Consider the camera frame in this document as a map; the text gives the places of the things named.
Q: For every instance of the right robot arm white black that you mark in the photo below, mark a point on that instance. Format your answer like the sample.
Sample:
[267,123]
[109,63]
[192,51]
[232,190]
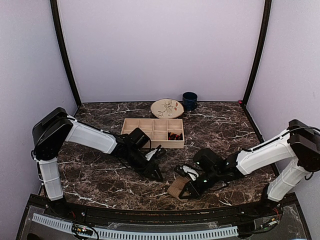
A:
[299,144]

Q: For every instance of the plain brown sock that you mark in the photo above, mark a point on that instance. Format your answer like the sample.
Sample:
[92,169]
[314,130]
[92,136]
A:
[176,187]

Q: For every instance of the black frame post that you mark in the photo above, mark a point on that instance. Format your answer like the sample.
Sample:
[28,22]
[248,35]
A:
[258,52]
[63,51]

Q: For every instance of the argyle black red orange sock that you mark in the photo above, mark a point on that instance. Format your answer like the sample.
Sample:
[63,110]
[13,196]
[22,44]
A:
[174,136]

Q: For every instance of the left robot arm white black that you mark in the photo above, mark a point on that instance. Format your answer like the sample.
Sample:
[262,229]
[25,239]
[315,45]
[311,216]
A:
[58,128]

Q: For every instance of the cream floral ceramic plate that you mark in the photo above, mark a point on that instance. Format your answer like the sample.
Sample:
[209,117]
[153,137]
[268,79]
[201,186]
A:
[167,108]

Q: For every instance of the right black frame post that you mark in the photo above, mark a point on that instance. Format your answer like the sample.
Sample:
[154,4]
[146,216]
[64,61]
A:
[258,52]

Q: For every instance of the wooden compartment tray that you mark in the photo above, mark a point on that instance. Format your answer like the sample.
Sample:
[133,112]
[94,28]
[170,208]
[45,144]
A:
[157,130]

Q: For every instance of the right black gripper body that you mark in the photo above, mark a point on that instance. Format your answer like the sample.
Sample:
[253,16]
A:
[213,178]

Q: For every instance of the left black frame post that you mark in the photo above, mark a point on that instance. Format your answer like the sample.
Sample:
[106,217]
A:
[63,51]

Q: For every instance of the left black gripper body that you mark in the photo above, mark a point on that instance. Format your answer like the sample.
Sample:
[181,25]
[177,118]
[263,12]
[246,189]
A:
[136,163]

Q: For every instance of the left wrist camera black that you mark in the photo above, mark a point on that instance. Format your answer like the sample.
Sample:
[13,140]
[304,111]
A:
[140,139]

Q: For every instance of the dark blue mug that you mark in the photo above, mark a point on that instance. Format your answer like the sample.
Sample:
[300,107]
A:
[189,101]

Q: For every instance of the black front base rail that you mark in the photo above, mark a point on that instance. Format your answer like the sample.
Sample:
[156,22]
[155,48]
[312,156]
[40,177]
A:
[103,216]

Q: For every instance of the white slotted cable duct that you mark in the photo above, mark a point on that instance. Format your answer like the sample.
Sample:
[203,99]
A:
[98,233]

